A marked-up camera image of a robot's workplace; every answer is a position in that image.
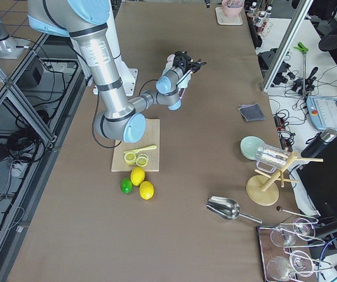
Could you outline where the wooden stand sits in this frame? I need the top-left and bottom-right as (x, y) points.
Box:
(246, 152), (323, 206)

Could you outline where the beige tray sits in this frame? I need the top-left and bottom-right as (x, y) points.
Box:
(215, 7), (243, 26)

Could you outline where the water bottle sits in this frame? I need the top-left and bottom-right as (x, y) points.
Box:
(247, 2), (257, 22)

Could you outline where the whole yellow lemon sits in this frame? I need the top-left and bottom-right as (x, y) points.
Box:
(130, 167), (145, 186)

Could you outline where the wine glass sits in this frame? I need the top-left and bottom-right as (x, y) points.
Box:
(270, 217), (315, 247)
(266, 250), (315, 281)

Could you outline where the grey folded cloth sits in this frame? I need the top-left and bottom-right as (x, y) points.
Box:
(238, 103), (265, 122)

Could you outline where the green bowl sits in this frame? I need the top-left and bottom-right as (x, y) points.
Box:
(240, 136), (265, 160)

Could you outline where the upper lemon slice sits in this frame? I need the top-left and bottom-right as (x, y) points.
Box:
(124, 152), (137, 165)

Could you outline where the green handled tool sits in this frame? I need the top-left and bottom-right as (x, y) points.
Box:
(294, 42), (309, 97)

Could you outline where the wooden cutting board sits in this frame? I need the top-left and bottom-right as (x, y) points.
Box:
(111, 119), (161, 172)

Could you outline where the lower lemon slice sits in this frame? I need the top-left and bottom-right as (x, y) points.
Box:
(135, 153), (149, 167)

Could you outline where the metal scoop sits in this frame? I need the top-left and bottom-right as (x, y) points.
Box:
(206, 196), (262, 224)

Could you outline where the lemon slice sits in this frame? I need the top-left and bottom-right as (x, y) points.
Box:
(124, 152), (137, 165)
(135, 153), (149, 167)

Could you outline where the pink bowl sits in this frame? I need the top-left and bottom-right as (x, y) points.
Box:
(221, 0), (244, 16)

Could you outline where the lower wine glass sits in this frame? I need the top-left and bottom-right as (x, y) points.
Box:
(266, 250), (315, 281)

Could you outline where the upper wine glass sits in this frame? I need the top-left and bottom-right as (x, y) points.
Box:
(270, 217), (315, 247)

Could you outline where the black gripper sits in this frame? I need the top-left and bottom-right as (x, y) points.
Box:
(172, 51), (207, 77)

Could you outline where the black computer monitor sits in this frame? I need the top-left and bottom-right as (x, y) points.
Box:
(297, 137), (337, 217)

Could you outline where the right teach pendant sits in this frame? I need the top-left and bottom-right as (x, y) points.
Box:
(306, 96), (337, 131)

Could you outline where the clear glass pitcher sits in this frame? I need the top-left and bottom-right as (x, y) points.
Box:
(255, 144), (291, 173)

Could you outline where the aluminium frame post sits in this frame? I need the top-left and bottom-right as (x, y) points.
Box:
(261, 0), (313, 94)

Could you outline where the pink plastic cup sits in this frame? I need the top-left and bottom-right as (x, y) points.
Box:
(166, 54), (175, 69)

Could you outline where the yellow plastic knife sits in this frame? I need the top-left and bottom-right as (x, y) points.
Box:
(124, 145), (157, 154)

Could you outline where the green lime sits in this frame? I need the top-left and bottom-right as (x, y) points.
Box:
(120, 178), (133, 194)

